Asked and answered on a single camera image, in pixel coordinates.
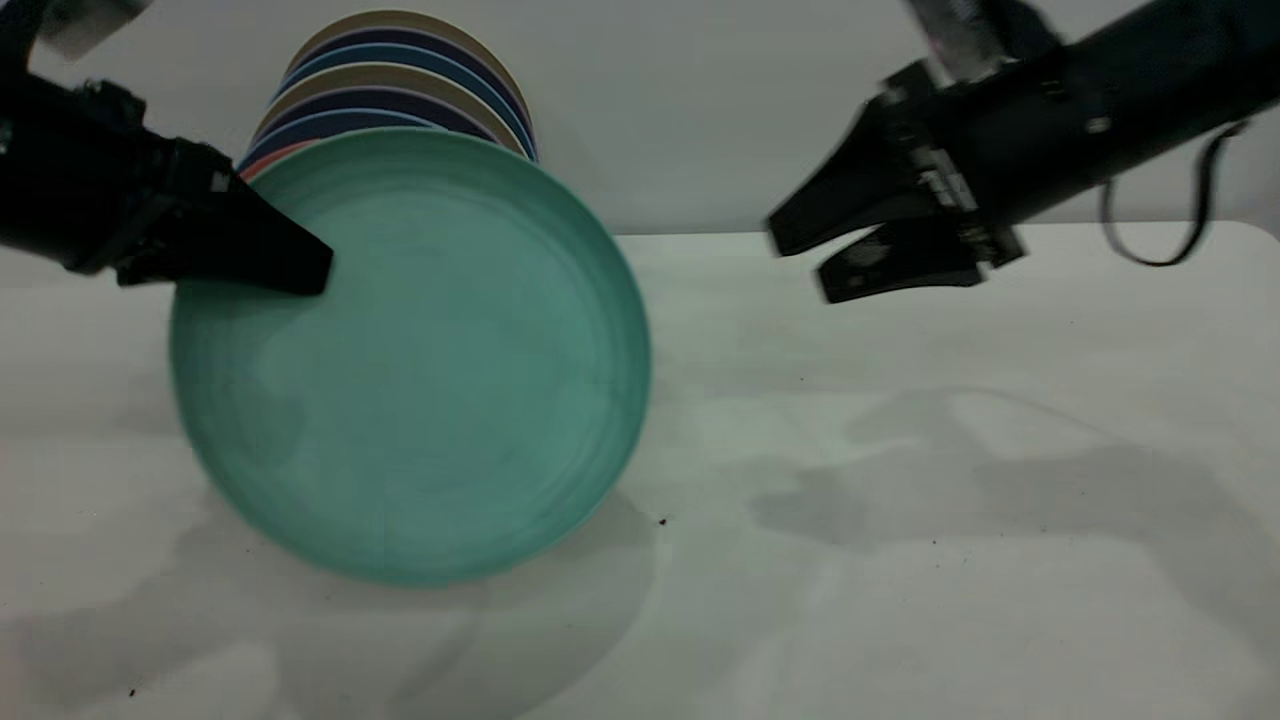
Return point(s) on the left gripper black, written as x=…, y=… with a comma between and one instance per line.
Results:
x=80, y=180

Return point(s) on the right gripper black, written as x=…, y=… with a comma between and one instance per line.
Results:
x=1010, y=140

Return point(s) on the green round plate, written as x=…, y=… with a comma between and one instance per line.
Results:
x=430, y=380

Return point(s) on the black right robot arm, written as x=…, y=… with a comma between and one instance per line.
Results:
x=1190, y=80

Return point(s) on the salmon pink plate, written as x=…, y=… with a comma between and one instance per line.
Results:
x=265, y=160

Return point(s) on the dark purple plate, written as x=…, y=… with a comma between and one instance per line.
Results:
x=400, y=36
x=380, y=99

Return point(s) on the beige plate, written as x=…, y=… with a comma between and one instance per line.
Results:
x=390, y=74
x=410, y=17

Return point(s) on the stack of blue beige plates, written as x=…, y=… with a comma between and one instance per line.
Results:
x=400, y=53

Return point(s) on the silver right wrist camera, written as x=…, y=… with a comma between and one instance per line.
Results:
x=960, y=35

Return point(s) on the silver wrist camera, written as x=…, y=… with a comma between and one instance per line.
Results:
x=90, y=25
x=960, y=35

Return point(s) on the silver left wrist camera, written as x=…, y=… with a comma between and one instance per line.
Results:
x=90, y=25

